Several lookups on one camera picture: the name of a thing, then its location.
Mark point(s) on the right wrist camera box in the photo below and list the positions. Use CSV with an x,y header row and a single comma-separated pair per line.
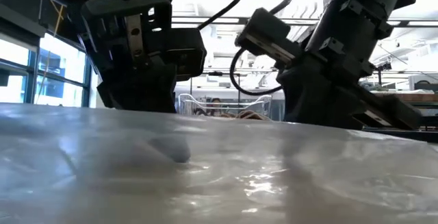
x,y
267,35

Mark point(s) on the white elastic bandage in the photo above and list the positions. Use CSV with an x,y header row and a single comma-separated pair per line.
x,y
250,115

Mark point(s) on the black metal stand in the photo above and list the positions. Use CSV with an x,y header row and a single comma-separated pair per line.
x,y
219,73

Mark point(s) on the wooden workbench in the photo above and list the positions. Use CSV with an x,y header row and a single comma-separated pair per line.
x,y
410,97

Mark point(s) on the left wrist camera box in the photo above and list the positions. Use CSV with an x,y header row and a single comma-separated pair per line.
x,y
186,54

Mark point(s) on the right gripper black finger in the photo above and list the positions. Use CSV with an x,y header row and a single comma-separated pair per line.
x,y
318,107
390,109

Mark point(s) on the clear plastic bag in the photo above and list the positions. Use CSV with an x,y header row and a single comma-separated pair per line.
x,y
205,176

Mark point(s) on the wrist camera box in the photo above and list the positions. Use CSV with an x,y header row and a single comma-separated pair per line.
x,y
267,35
186,54

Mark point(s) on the large window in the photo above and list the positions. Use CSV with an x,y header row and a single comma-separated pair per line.
x,y
58,66

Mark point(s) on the person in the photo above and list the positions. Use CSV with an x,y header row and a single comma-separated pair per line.
x,y
215,105

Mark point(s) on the clear plastic bin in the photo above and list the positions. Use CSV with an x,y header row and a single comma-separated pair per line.
x,y
191,105

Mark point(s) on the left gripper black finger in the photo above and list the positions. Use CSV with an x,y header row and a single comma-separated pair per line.
x,y
106,95
147,87

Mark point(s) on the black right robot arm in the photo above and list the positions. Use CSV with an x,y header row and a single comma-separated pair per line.
x,y
362,15

